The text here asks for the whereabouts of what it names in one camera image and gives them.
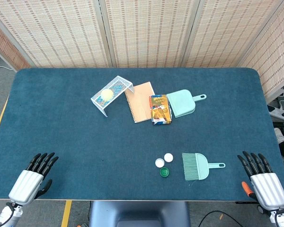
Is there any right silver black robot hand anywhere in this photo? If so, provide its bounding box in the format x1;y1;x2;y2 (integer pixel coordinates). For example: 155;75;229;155
237;151;284;211

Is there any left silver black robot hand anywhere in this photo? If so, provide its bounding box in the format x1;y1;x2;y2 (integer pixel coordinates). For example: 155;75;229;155
9;152;59;205

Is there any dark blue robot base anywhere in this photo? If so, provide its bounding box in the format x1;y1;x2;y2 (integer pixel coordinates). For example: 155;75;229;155
89;201;191;227

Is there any white shoe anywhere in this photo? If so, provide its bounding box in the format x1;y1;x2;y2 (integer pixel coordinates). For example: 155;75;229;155
274;127;284;144

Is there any blue felt table cover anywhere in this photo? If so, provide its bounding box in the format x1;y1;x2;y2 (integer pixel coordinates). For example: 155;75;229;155
0;68;284;201

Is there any white equipment base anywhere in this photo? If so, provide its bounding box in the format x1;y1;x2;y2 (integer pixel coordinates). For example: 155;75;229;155
268;99;284;122

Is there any yellow tennis ball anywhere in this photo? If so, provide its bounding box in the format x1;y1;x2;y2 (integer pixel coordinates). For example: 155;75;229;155
100;88;114;101

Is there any mint green dustpan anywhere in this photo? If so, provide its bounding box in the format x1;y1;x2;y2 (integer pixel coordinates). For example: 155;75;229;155
166;89;207;118

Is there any bamboo folding screen panel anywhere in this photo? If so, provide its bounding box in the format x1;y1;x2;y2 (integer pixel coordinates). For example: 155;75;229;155
238;0;284;104
99;0;201;69
0;18;31;71
0;0;113;69
182;0;284;69

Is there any orange snack box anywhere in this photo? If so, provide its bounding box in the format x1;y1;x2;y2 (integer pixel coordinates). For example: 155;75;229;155
148;94;173;125

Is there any kraft spiral notebook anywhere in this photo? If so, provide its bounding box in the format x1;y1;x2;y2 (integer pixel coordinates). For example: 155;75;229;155
124;81;156;123

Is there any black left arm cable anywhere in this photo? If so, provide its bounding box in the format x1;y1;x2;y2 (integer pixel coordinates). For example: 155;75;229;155
5;201;18;215

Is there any black floor cable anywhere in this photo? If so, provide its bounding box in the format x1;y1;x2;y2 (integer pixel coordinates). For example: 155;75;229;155
202;210;231;227

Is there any white wire mesh rack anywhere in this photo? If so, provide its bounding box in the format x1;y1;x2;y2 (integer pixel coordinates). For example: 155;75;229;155
90;75;135;118

